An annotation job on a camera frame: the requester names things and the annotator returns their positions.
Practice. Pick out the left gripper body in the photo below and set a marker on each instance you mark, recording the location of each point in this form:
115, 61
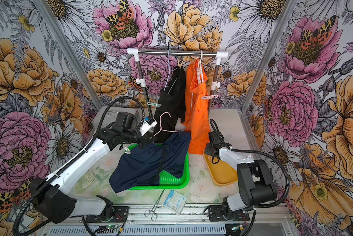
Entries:
141, 140

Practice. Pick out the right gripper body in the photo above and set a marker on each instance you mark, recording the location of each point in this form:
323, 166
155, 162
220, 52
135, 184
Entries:
208, 150

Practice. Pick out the white clothespin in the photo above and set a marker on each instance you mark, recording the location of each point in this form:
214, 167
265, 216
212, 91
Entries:
127, 150

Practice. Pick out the navy blue shorts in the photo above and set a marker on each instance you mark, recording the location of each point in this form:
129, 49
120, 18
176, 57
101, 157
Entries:
142, 167

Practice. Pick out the pink hanger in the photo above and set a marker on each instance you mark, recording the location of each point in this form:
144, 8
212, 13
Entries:
162, 127

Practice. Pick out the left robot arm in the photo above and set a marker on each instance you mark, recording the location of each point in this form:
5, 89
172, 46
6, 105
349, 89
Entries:
54, 199

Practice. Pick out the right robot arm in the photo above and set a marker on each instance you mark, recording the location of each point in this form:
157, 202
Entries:
253, 178

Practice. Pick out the orange shorts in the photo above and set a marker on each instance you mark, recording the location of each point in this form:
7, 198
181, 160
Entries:
196, 119

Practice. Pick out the black shorts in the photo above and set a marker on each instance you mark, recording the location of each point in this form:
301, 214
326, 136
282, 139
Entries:
172, 100

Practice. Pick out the blue hanger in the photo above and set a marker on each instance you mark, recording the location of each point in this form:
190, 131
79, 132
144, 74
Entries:
169, 69

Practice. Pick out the white hanger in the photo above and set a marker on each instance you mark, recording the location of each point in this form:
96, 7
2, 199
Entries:
200, 69

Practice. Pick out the yellow clothespin on black shorts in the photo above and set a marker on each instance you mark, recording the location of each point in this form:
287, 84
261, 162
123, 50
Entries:
180, 62

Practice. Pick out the yellow plastic tray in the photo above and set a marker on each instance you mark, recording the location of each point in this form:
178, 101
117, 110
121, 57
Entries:
221, 173

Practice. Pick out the green clothespin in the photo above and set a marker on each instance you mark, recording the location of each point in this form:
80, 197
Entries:
153, 104

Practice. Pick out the silver metal case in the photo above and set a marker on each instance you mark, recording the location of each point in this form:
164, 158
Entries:
105, 115

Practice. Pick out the green plastic basket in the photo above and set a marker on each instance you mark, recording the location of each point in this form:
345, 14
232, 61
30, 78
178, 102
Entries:
167, 181

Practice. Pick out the pink clothespin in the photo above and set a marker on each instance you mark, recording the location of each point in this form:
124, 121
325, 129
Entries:
208, 97

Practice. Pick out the surgical mask packet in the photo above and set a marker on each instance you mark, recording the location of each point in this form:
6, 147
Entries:
175, 202

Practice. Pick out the metal surgical scissors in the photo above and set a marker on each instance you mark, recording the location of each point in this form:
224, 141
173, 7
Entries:
152, 212

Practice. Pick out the clothes rack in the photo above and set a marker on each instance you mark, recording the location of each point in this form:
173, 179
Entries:
219, 56

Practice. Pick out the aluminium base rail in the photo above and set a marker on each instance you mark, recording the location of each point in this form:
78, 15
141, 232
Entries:
196, 220

